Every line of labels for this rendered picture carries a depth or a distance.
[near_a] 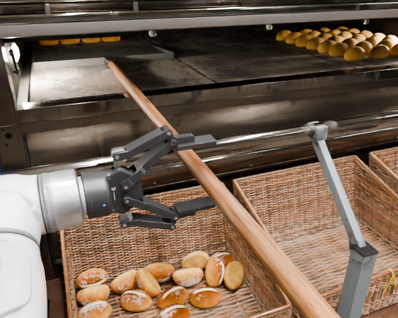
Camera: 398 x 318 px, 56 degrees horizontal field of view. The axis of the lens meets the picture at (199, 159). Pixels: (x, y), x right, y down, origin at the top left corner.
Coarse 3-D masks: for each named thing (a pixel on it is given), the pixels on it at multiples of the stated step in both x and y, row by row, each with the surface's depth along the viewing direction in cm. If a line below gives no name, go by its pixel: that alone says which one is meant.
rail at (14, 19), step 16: (0, 16) 78; (16, 16) 79; (32, 16) 80; (48, 16) 81; (64, 16) 82; (80, 16) 83; (96, 16) 84; (112, 16) 86; (128, 16) 87; (144, 16) 88; (160, 16) 89; (176, 16) 91; (192, 16) 92; (208, 16) 94
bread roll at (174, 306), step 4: (172, 304) 109; (176, 304) 109; (180, 304) 110; (164, 308) 108; (168, 308) 108; (172, 308) 108; (176, 308) 108; (180, 308) 108; (184, 308) 109; (160, 312) 108; (164, 312) 107; (168, 312) 107; (172, 312) 107; (176, 312) 107; (180, 312) 107; (184, 312) 108; (188, 312) 109; (160, 316) 107; (164, 316) 107; (168, 316) 106; (172, 316) 106; (176, 316) 107; (180, 316) 107; (184, 316) 108; (188, 316) 109
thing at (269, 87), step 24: (336, 72) 138; (360, 72) 138; (384, 72) 142; (96, 96) 111; (120, 96) 111; (168, 96) 114; (192, 96) 117; (216, 96) 120; (240, 96) 123; (24, 120) 102; (48, 120) 104
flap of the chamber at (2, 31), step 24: (48, 24) 82; (72, 24) 83; (96, 24) 85; (120, 24) 87; (144, 24) 89; (168, 24) 91; (192, 24) 93; (216, 24) 95; (240, 24) 97; (264, 24) 100
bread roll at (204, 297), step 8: (200, 288) 114; (208, 288) 115; (192, 296) 114; (200, 296) 113; (208, 296) 113; (216, 296) 114; (192, 304) 114; (200, 304) 113; (208, 304) 113; (216, 304) 114
